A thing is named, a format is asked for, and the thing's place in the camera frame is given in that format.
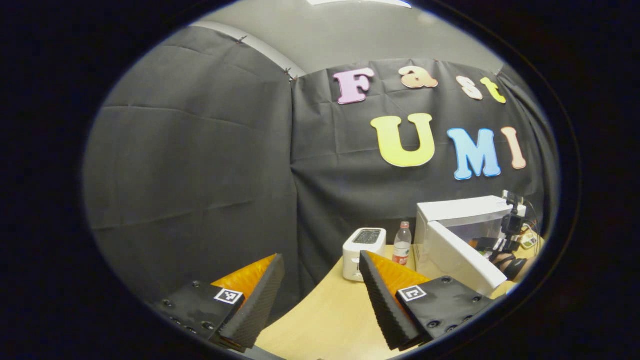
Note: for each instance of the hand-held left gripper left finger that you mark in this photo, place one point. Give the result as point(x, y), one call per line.
point(260, 300)

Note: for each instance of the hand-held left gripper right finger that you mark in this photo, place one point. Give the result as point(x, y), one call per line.
point(382, 305)

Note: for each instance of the large ceiling light panel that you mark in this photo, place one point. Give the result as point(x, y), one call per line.
point(360, 3)

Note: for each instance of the black backdrop cloth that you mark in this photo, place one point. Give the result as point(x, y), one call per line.
point(200, 175)

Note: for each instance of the clear plastic water bottle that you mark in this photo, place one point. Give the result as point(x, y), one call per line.
point(402, 245)

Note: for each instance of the white divided dish with beans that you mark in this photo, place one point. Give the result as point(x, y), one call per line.
point(529, 242)

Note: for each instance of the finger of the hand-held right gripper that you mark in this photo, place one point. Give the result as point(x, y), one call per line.
point(487, 244)

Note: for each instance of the white toaster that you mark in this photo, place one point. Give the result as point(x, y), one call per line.
point(362, 250)

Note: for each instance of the white microwave oven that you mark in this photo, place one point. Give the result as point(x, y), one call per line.
point(450, 250)

